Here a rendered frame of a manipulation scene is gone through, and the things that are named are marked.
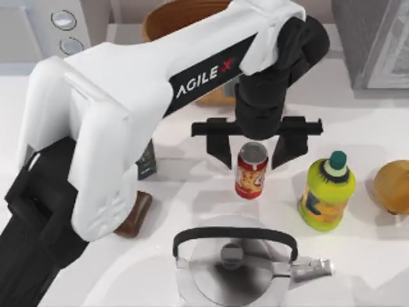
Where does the round microwave knob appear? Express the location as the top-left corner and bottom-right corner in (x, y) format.
(50, 9), (78, 30)
(59, 36), (86, 56)

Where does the small black box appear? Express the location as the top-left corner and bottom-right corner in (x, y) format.
(135, 140), (159, 182)

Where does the pale microwave oven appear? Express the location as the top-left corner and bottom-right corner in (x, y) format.
(0, 0), (110, 63)

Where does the red and white can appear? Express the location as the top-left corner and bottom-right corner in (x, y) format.
(235, 141), (269, 200)

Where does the yellow-green bottle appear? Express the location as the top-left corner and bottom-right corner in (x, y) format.
(297, 150), (357, 232)

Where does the silver kettle with black handle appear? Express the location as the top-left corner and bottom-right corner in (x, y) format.
(172, 226), (334, 307)

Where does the grey cabinet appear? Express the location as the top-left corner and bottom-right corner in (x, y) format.
(331, 0), (409, 97)

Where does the brown wooden basket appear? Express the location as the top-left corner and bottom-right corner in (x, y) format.
(141, 0), (238, 108)

